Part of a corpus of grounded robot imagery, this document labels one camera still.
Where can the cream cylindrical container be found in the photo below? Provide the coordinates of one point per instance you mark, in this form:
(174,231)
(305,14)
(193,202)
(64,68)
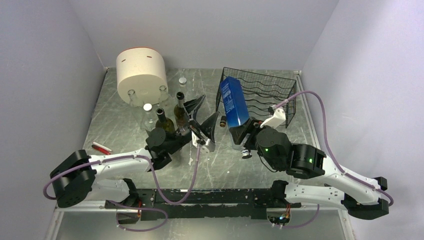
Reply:
(143,70)

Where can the clear glass bottle by container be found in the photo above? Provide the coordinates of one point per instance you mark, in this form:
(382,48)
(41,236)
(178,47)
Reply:
(134,101)

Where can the clear open-neck glass bottle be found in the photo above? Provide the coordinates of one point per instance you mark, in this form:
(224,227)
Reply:
(165,101)

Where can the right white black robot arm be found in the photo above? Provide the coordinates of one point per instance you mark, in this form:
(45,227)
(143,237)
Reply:
(360,196)

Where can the olive wine bottle white label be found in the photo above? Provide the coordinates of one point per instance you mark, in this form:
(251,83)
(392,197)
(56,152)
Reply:
(180,113)

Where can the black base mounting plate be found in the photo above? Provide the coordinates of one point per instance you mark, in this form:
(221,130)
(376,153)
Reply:
(206,203)

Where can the dark green wine bottle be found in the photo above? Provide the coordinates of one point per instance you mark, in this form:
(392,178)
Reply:
(164,122)

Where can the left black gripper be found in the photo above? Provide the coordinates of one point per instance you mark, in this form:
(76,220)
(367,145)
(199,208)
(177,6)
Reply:
(207,126)

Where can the black wire wine rack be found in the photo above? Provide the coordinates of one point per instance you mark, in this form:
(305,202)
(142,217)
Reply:
(260,90)

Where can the clear bottle silver cap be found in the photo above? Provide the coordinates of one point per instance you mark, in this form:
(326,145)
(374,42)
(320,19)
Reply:
(184,87)

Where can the clear bottle white cap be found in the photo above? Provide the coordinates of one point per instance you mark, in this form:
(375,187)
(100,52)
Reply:
(148,117)

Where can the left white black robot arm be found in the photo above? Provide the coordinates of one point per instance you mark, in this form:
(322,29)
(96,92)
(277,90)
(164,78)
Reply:
(82,177)

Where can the clear bottle black gold label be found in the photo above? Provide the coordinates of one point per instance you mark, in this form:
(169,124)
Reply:
(223,121)

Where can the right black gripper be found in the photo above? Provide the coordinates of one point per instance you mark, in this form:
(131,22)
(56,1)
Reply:
(250,129)

